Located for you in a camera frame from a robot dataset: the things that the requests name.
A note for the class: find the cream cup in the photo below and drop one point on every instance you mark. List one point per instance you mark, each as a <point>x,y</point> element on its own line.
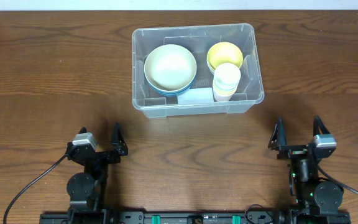
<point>227,74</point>

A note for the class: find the yellow cup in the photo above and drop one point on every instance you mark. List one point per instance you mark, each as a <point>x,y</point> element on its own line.
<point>214,86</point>
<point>228,92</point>

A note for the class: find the clear plastic storage container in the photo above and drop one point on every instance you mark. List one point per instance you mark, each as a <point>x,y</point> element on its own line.
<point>199,98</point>

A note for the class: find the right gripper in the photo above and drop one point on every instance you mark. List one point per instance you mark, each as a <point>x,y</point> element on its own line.
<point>298,151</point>

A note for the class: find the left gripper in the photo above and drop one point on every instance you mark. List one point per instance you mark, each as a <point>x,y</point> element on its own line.
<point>101,155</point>

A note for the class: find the light blue cup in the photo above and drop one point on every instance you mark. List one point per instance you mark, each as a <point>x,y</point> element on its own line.
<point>225,86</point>

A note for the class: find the dark blue bowl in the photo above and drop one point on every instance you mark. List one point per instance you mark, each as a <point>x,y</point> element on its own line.
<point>171,93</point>
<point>188,86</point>

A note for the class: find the pink cup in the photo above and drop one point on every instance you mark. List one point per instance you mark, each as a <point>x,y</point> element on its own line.
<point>222,97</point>

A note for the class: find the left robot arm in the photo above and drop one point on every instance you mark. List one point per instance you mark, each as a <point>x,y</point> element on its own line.
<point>87,189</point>

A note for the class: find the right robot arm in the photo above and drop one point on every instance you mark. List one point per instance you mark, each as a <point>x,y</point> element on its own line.
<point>317,199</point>

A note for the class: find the small yellow bowl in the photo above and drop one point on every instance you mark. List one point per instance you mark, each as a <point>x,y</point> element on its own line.
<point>224,52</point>

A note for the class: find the small white bowl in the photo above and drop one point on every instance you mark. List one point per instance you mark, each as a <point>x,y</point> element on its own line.
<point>211,69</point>

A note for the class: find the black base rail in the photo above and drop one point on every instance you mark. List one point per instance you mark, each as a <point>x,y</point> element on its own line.
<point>251,216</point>

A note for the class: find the cream bowl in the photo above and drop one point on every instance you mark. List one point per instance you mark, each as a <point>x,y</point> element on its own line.
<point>170,67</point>

